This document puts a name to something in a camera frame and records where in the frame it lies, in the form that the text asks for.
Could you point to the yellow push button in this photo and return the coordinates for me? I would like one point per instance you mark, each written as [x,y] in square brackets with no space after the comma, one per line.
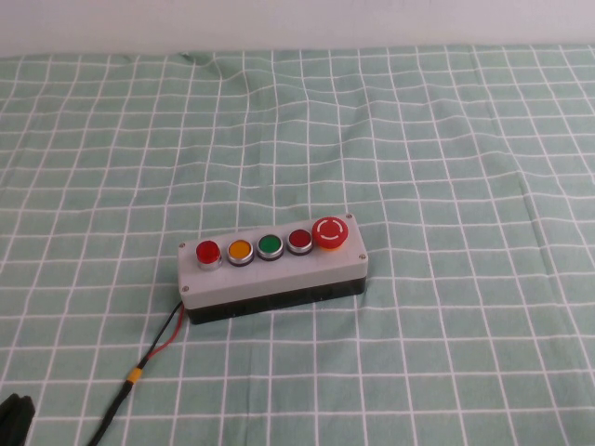
[240,250]

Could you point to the red indicator lamp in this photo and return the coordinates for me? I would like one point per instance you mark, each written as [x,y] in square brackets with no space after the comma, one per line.
[207,252]

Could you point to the green push button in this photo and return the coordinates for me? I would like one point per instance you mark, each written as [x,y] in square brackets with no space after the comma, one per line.
[270,244]

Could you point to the dark red push button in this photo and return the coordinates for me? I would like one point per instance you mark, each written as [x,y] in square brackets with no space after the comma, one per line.
[300,239]

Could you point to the green white checked tablecloth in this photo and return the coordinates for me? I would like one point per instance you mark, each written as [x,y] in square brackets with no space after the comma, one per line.
[418,139]

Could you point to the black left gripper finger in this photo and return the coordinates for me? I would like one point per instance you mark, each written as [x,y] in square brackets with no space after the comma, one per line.
[27,418]
[10,420]

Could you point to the red mushroom emergency stop button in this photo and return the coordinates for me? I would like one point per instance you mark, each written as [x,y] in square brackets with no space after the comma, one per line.
[330,230]

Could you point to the grey black button box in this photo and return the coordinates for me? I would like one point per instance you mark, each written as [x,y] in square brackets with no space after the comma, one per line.
[263,279]

